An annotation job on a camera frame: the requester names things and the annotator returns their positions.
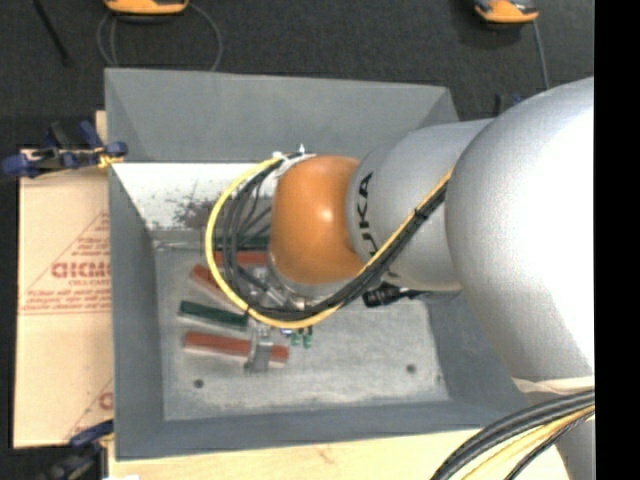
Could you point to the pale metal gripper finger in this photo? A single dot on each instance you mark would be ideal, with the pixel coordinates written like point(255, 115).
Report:
point(252, 355)
point(266, 358)

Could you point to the red-brown flat block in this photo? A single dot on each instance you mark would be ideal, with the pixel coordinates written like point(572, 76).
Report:
point(204, 278)
point(250, 258)
point(215, 344)

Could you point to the dark green flat block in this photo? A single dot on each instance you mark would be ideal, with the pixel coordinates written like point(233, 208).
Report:
point(210, 313)
point(250, 242)

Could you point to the grey metal bin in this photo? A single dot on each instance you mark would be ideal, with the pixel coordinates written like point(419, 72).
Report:
point(350, 378)

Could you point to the brown cardboard board, red print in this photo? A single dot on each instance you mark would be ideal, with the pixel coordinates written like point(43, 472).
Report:
point(55, 358)

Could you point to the black cylinder on white bracket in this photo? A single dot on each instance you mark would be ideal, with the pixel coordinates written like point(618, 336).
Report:
point(382, 296)

